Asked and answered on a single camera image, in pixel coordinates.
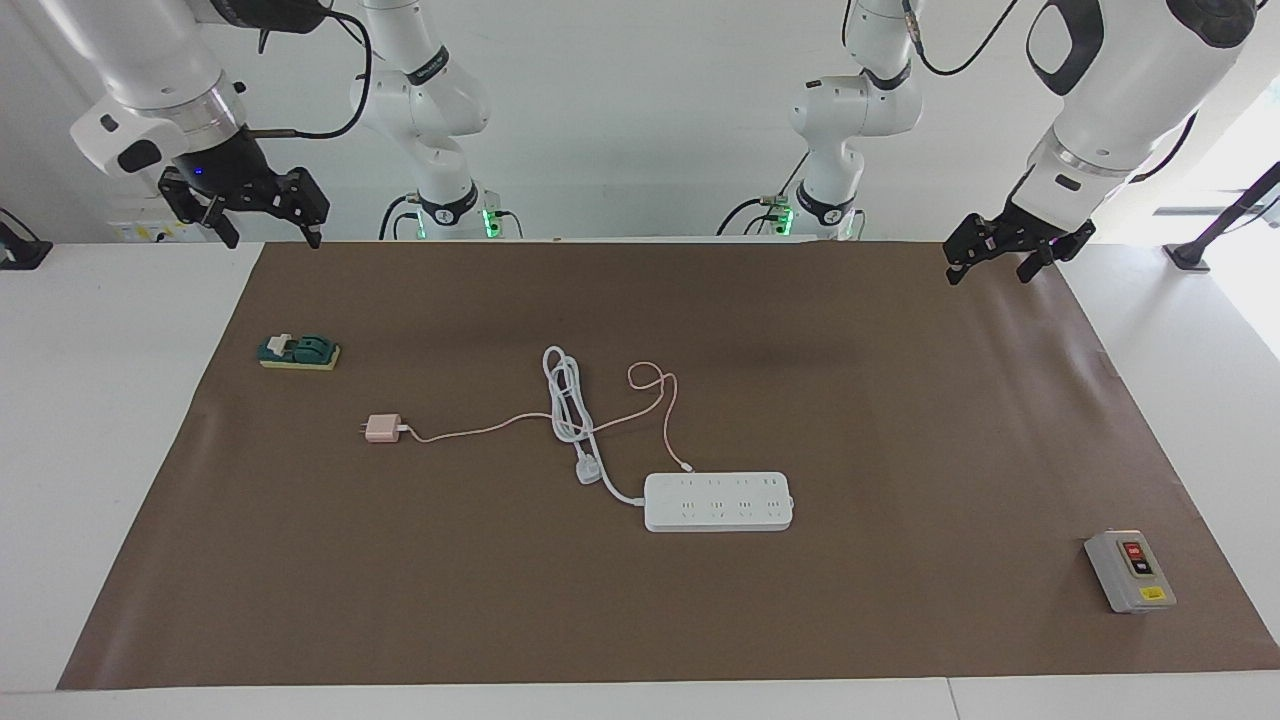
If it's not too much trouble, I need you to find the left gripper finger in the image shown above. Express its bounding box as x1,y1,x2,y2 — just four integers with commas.
1017,235,1076,284
943,212,1006,286

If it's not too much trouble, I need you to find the brown table mat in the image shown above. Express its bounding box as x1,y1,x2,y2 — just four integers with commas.
57,240,1280,691

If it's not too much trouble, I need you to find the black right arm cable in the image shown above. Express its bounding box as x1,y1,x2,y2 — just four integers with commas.
245,0,373,141

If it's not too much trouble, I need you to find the grey on-off switch box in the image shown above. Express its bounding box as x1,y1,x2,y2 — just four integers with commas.
1084,529,1178,614

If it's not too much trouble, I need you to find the green knife switch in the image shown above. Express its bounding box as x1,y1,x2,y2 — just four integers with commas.
258,333,342,372

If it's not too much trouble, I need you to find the black base cable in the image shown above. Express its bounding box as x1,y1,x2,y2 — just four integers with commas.
715,150,809,237
378,193,421,241

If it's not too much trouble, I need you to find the pink charging cable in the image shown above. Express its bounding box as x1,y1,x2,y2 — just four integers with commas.
398,362,696,473

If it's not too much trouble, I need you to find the black clamp mount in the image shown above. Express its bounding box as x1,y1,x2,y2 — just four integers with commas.
0,207,53,271

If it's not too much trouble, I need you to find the white power strip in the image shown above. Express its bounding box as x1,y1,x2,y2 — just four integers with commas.
643,472,795,533

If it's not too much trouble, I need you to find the black camera stand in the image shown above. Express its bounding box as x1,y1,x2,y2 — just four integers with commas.
1163,160,1280,273

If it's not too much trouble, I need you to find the white power cord with plug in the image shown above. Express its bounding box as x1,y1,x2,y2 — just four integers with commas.
542,346,649,506

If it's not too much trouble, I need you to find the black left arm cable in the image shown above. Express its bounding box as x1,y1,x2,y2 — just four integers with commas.
845,0,1201,186

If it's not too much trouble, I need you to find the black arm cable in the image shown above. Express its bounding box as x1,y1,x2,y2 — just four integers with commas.
845,0,1201,186
245,0,373,141

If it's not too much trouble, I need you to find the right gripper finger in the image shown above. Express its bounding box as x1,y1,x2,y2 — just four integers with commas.
268,168,332,249
160,170,241,249

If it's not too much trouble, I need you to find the white box with yellow stickers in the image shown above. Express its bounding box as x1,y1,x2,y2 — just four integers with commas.
108,220,196,244

